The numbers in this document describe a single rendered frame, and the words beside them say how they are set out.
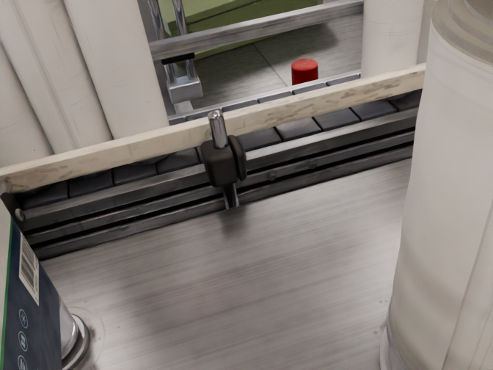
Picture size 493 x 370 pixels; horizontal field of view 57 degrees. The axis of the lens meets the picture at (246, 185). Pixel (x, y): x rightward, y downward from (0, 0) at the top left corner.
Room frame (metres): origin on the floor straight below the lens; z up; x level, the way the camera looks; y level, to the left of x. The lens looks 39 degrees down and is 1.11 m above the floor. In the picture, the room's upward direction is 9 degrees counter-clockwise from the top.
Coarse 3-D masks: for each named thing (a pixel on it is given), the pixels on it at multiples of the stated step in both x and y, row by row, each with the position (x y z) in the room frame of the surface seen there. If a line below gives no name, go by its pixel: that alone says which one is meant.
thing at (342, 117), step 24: (288, 96) 0.42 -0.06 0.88; (408, 96) 0.38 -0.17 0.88; (312, 120) 0.36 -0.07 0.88; (336, 120) 0.36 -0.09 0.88; (360, 120) 0.36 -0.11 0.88; (240, 144) 0.34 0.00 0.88; (264, 144) 0.34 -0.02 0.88; (120, 168) 0.33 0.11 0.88; (144, 168) 0.33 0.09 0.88; (168, 168) 0.32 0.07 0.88; (48, 192) 0.31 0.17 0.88; (72, 192) 0.31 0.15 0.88
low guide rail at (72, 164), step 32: (320, 96) 0.35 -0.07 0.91; (352, 96) 0.35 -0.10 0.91; (384, 96) 0.36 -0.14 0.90; (160, 128) 0.33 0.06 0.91; (192, 128) 0.33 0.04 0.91; (256, 128) 0.34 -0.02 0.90; (32, 160) 0.31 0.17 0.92; (64, 160) 0.31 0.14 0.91; (96, 160) 0.31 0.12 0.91; (128, 160) 0.32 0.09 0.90
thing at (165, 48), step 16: (352, 0) 0.43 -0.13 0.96; (272, 16) 0.42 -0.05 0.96; (288, 16) 0.42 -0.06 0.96; (304, 16) 0.42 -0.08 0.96; (320, 16) 0.42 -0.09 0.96; (336, 16) 0.43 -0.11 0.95; (208, 32) 0.41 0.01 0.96; (224, 32) 0.41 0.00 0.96; (240, 32) 0.41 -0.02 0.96; (256, 32) 0.41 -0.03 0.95; (272, 32) 0.41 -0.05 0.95; (160, 48) 0.40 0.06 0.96; (176, 48) 0.40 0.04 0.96; (192, 48) 0.40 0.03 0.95; (208, 48) 0.40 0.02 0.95
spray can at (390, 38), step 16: (368, 0) 0.40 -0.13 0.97; (384, 0) 0.38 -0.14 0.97; (400, 0) 0.38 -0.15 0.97; (416, 0) 0.38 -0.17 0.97; (368, 16) 0.40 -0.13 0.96; (384, 16) 0.38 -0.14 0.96; (400, 16) 0.38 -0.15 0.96; (416, 16) 0.38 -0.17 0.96; (368, 32) 0.40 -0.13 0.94; (384, 32) 0.38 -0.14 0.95; (400, 32) 0.38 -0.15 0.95; (416, 32) 0.38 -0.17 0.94; (368, 48) 0.39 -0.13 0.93; (384, 48) 0.38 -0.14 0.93; (400, 48) 0.38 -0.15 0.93; (416, 48) 0.39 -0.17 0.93; (368, 64) 0.39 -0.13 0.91; (384, 64) 0.38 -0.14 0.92; (400, 64) 0.38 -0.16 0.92; (400, 96) 0.38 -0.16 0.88
